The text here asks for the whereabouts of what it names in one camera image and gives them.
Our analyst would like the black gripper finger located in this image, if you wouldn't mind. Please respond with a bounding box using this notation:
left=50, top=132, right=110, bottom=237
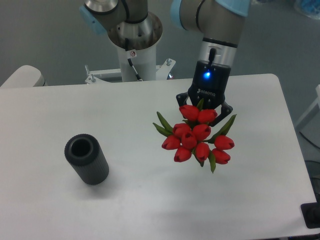
left=176, top=92, right=189, bottom=107
left=209, top=101, right=233, bottom=127

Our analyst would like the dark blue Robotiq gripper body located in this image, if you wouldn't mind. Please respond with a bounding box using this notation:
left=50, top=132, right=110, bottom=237
left=188, top=60, right=231, bottom=109

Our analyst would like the red tulip bouquet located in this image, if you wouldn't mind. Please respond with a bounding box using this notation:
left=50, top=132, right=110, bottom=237
left=153, top=100, right=236, bottom=173

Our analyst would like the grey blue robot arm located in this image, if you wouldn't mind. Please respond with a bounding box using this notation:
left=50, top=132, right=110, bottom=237
left=79, top=0, right=250, bottom=125

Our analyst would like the white furniture at right edge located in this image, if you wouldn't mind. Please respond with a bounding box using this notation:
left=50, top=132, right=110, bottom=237
left=294, top=85, right=320, bottom=132

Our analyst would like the black ribbed cylindrical vase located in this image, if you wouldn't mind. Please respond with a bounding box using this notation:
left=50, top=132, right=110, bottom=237
left=64, top=133, right=109, bottom=185

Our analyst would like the blue plastic bag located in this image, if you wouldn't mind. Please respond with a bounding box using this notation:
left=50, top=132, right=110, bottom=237
left=294, top=0, right=320, bottom=20

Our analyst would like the black device at table corner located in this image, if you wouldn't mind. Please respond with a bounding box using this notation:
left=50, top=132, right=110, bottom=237
left=300, top=202, right=320, bottom=229

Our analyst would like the white chair back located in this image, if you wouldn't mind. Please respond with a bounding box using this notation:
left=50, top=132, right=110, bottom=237
left=0, top=65, right=48, bottom=89

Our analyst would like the white metal base frame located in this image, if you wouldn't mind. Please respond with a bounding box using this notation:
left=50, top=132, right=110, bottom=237
left=84, top=58, right=176, bottom=85

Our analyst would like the black cable on pedestal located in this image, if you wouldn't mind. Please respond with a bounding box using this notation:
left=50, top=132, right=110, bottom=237
left=127, top=58, right=144, bottom=82

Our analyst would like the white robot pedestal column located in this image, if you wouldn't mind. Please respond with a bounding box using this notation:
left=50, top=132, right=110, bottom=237
left=107, top=11, right=164, bottom=82

